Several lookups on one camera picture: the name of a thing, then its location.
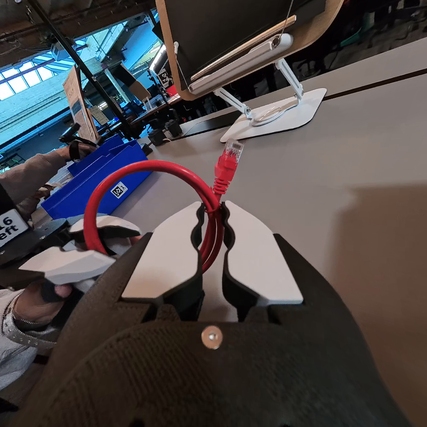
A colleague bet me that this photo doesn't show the blue plastic bin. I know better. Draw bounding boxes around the blue plastic bin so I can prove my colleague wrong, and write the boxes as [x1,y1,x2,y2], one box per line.
[68,133,125,177]

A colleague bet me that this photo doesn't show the blue bin with square tag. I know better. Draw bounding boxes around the blue bin with square tag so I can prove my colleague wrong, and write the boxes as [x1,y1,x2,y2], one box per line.
[41,139,158,220]

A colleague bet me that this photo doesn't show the brown cardboard sign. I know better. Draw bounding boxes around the brown cardboard sign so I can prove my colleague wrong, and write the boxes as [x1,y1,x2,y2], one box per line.
[63,65,99,141]

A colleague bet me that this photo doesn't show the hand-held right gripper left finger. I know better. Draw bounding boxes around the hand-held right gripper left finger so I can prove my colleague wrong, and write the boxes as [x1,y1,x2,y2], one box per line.
[121,201,207,321]

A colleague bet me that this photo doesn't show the hanging cardboard panel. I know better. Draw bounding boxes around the hanging cardboard panel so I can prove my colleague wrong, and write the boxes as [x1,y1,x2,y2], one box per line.
[119,63,151,98]

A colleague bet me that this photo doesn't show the another person's forearm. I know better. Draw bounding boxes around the another person's forearm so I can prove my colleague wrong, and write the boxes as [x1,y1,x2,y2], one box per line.
[0,153,72,217]

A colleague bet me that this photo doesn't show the person's left forearm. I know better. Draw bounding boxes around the person's left forearm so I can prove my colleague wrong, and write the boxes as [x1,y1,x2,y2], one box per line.
[0,288,64,392]

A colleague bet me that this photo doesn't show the person's left hand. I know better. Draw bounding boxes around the person's left hand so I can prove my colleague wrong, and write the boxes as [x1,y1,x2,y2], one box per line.
[13,281,73,326]

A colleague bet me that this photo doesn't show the black board with plywood edge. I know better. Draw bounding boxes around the black board with plywood edge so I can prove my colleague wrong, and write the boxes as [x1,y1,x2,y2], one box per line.
[155,0,345,101]

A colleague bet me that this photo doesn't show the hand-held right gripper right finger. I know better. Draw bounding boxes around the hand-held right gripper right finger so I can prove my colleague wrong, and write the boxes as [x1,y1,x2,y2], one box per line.
[220,201,304,321]

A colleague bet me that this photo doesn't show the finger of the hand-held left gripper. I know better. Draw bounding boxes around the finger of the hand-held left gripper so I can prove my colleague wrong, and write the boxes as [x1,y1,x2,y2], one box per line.
[68,215,143,239]
[18,248,117,286]

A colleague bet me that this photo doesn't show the red ethernet patch cable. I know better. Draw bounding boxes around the red ethernet patch cable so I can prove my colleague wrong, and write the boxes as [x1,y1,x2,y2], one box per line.
[83,139,245,274]

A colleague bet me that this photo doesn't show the black metal pole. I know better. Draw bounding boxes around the black metal pole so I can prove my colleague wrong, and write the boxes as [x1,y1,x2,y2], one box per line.
[28,0,135,140]

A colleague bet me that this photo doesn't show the white folding stand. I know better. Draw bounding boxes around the white folding stand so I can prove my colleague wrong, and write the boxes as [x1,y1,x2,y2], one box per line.
[188,33,328,144]

